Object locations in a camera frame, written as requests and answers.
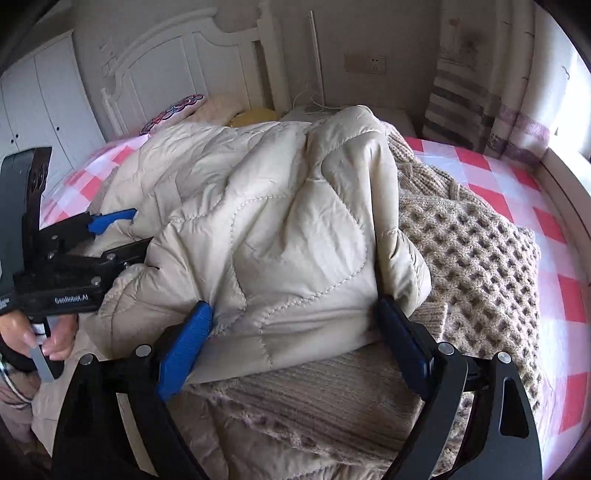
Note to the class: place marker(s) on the white wooden headboard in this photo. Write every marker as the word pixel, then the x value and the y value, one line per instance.
pixel 184 60

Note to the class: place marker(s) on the wooden windowsill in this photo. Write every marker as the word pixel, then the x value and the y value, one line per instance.
pixel 572 171

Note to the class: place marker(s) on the yellow pillow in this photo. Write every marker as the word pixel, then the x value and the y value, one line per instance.
pixel 256 116

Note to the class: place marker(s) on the wall power socket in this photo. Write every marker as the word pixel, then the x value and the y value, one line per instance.
pixel 365 63

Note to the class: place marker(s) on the person's left hand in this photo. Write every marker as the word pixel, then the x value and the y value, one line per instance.
pixel 63 339

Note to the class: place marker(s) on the white bedside table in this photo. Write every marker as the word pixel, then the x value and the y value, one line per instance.
pixel 401 122

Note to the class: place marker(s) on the beige quilted knit-sleeve jacket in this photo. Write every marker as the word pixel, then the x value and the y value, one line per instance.
pixel 277 221

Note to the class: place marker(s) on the cream pillow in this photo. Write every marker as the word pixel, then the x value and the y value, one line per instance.
pixel 221 108

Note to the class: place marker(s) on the printed curtain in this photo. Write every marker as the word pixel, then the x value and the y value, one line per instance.
pixel 485 69

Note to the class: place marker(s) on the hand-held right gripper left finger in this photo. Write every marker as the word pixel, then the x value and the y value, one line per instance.
pixel 184 346

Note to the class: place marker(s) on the pink checked bed sheet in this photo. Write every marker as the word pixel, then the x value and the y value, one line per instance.
pixel 508 194

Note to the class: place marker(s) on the patterned round pillow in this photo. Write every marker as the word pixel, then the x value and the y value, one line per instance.
pixel 175 110

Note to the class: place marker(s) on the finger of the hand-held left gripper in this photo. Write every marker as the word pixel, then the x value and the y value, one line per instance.
pixel 124 254
pixel 111 221

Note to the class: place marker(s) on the white wardrobe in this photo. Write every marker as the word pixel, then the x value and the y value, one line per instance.
pixel 55 101

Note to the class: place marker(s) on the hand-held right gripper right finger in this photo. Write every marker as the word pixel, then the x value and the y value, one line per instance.
pixel 401 341

